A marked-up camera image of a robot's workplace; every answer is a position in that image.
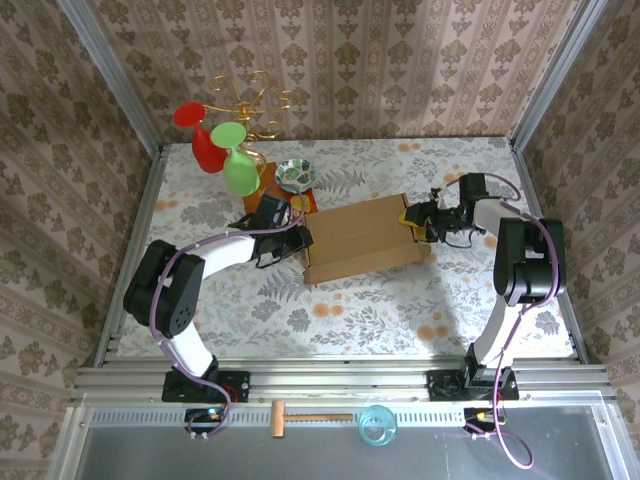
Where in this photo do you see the brown cardboard paper box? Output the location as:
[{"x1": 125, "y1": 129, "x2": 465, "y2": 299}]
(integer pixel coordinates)
[{"x1": 301, "y1": 193, "x2": 435, "y2": 287}]

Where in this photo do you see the red snack packet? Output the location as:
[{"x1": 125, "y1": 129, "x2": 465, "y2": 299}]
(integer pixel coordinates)
[{"x1": 286, "y1": 188, "x2": 320, "y2": 220}]

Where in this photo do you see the brown wooden rack base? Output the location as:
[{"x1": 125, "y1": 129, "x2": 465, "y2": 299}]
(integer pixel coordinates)
[{"x1": 242, "y1": 160, "x2": 282, "y2": 215}]

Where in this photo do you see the leaf-patterned ceramic bowl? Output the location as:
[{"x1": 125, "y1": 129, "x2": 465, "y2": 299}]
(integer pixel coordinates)
[{"x1": 274, "y1": 157, "x2": 318, "y2": 195}]

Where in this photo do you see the green plastic wine glass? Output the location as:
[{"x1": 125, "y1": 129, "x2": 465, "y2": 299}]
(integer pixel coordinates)
[{"x1": 209, "y1": 121, "x2": 262, "y2": 198}]

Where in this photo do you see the floral table cloth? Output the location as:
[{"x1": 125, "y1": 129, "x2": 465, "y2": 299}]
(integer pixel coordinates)
[{"x1": 116, "y1": 136, "x2": 575, "y2": 359}]

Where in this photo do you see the red plastic wine glass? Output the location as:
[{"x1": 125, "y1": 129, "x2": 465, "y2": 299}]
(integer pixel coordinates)
[{"x1": 172, "y1": 101, "x2": 229, "y2": 176}]

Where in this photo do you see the wooden mallet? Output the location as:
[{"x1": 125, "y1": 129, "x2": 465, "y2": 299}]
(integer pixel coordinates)
[{"x1": 269, "y1": 400, "x2": 354, "y2": 440}]

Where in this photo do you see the blue glass cup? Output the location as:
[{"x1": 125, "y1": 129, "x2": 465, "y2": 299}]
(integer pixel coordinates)
[{"x1": 357, "y1": 403, "x2": 400, "y2": 447}]

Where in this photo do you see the grey metal panel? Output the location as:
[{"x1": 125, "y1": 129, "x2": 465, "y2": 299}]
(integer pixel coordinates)
[{"x1": 47, "y1": 403, "x2": 640, "y2": 480}]

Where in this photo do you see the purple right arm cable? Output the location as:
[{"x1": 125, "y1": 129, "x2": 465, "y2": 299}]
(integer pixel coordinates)
[{"x1": 439, "y1": 172, "x2": 560, "y2": 470}]

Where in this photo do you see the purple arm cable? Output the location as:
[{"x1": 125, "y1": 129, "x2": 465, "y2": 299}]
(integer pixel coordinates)
[
  {"x1": 149, "y1": 185, "x2": 307, "y2": 442},
  {"x1": 439, "y1": 172, "x2": 560, "y2": 470}
]

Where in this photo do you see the gold wire glass rack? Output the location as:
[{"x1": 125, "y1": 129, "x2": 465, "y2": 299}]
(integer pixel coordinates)
[{"x1": 208, "y1": 70, "x2": 301, "y2": 167}]

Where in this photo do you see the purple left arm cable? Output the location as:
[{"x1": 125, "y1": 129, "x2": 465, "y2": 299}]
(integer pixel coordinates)
[{"x1": 149, "y1": 185, "x2": 307, "y2": 442}]

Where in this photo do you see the aluminium frame cross rail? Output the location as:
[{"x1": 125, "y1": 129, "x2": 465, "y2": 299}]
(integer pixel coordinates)
[{"x1": 69, "y1": 363, "x2": 615, "y2": 404}]

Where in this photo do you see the aluminium frame side rail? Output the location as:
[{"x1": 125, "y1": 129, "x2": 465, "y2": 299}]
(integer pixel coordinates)
[
  {"x1": 92, "y1": 144, "x2": 169, "y2": 369},
  {"x1": 508, "y1": 137, "x2": 592, "y2": 365}
]

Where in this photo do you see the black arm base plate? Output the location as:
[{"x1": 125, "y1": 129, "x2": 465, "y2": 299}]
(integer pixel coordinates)
[
  {"x1": 426, "y1": 368, "x2": 522, "y2": 402},
  {"x1": 160, "y1": 370, "x2": 252, "y2": 404}
]

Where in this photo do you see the slotted grey cable duct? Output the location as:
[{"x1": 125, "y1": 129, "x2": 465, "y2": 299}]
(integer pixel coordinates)
[{"x1": 88, "y1": 408, "x2": 502, "y2": 427}]

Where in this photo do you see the aluminium frame post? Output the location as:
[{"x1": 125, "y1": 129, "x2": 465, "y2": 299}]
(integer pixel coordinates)
[
  {"x1": 509, "y1": 0, "x2": 607, "y2": 147},
  {"x1": 53, "y1": 0, "x2": 165, "y2": 151}
]

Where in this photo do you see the black cable connector plate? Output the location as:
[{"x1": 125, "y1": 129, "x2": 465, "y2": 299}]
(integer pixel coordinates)
[
  {"x1": 184, "y1": 406, "x2": 225, "y2": 437},
  {"x1": 463, "y1": 406, "x2": 507, "y2": 435}
]

